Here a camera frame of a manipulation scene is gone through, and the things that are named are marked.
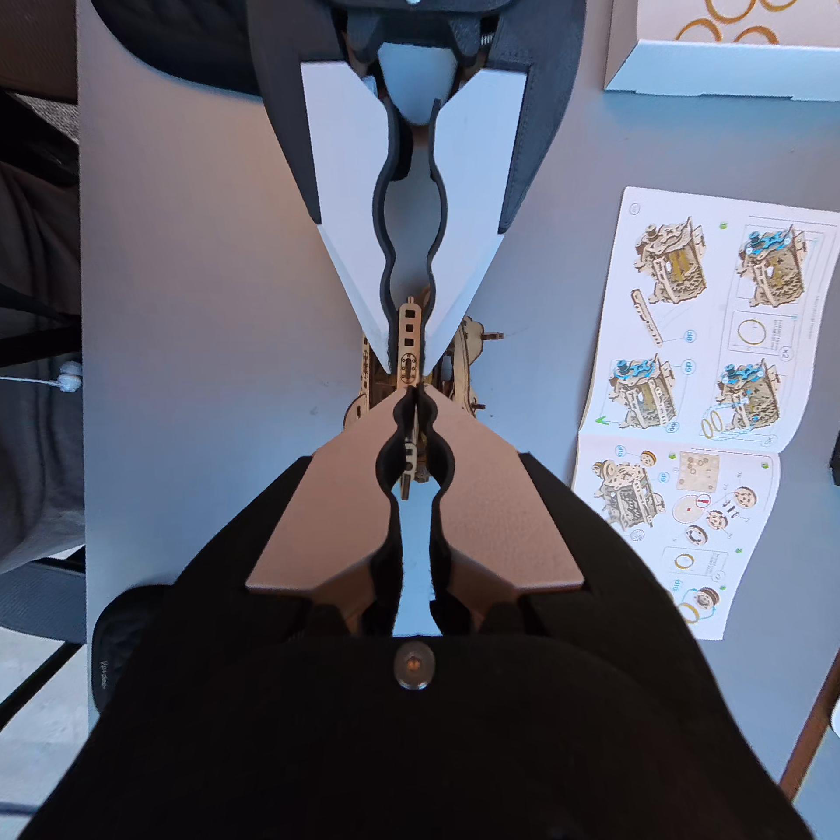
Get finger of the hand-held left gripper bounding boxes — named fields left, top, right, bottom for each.
left=301, top=61, right=413, bottom=374
left=425, top=67, right=527, bottom=380

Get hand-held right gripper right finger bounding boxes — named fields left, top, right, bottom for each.
left=418, top=385, right=586, bottom=636

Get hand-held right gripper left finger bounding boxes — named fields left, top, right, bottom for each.
left=246, top=386, right=419, bottom=636

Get wooden mechanical model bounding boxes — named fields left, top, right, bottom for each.
left=346, top=315, right=506, bottom=503

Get wooden strip with holes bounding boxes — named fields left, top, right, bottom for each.
left=395, top=297, right=425, bottom=389

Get group of yellow rubber bands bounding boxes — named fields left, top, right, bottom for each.
left=676, top=0, right=798, bottom=47

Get white cardboard box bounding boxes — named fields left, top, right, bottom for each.
left=604, top=0, right=840, bottom=102

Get black quilted wrist rest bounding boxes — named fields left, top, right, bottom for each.
left=88, top=0, right=263, bottom=96

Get black pad with logo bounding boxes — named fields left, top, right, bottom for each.
left=92, top=584, right=178, bottom=729

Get instruction booklet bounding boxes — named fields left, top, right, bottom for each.
left=571, top=185, right=840, bottom=641

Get person's dark shorts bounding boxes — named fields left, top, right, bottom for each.
left=0, top=161, right=86, bottom=575

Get white drawstring cord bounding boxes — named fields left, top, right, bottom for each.
left=0, top=361, right=84, bottom=395

